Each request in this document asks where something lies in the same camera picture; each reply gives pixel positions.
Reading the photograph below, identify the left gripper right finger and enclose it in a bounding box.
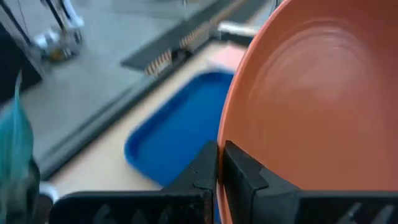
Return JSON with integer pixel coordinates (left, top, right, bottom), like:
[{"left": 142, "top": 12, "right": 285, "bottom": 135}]
[{"left": 223, "top": 139, "right": 398, "bottom": 224}]

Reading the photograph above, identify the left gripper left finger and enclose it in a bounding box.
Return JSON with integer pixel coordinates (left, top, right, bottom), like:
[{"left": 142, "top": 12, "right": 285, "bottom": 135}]
[{"left": 49, "top": 141, "right": 219, "bottom": 224}]

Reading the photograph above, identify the orange round plate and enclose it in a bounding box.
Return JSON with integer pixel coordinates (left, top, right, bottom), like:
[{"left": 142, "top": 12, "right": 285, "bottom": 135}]
[{"left": 216, "top": 0, "right": 398, "bottom": 224}]

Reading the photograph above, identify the blue plastic tray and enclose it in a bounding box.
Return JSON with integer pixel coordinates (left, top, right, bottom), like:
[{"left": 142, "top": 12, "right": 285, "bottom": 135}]
[{"left": 124, "top": 70, "right": 234, "bottom": 188}]

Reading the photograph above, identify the green leafy plant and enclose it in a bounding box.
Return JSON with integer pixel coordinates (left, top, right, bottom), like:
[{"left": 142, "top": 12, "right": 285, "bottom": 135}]
[{"left": 0, "top": 70, "right": 35, "bottom": 194}]

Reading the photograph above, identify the black mat with orange stripes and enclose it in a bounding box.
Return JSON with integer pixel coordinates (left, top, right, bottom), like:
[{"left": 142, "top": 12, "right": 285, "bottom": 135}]
[
  {"left": 120, "top": 0, "right": 224, "bottom": 75},
  {"left": 186, "top": 0, "right": 272, "bottom": 54}
]

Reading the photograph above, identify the pink sponge cloth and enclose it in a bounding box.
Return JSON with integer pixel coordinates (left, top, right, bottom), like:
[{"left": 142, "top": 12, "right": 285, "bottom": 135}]
[{"left": 208, "top": 45, "right": 248, "bottom": 73}]

